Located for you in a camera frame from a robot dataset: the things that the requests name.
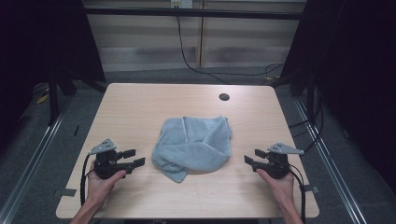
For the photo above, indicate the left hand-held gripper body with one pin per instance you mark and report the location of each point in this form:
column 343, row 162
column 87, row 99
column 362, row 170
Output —
column 106, row 165

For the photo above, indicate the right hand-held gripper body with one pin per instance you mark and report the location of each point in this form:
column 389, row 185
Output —
column 277, row 163

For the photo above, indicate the light blue towel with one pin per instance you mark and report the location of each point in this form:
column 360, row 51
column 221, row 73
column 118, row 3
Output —
column 193, row 146

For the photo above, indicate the person's left hand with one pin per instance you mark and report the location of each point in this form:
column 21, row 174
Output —
column 101, row 186

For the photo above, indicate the person's right hand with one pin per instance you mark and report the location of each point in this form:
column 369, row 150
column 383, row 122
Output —
column 278, row 188

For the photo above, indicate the grey tape strip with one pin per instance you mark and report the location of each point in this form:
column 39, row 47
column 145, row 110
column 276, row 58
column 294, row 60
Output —
column 311, row 188
column 67, row 192

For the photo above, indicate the small black floor piece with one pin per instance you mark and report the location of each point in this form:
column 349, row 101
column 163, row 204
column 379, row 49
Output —
column 76, row 130

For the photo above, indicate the black metal stand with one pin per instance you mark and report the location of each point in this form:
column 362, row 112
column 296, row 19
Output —
column 53, row 99

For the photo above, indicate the yellow floor item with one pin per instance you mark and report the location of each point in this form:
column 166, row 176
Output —
column 42, row 99

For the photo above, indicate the dark curtain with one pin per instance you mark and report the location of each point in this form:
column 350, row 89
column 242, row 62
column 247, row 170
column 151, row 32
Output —
column 351, row 77
column 40, row 40

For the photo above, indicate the black horizontal bar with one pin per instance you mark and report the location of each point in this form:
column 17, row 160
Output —
column 193, row 13

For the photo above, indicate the metal floor rail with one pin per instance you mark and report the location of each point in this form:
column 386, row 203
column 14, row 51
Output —
column 28, row 168
column 333, row 168

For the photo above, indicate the white wall socket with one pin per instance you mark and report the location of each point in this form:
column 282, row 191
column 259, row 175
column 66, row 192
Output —
column 181, row 3

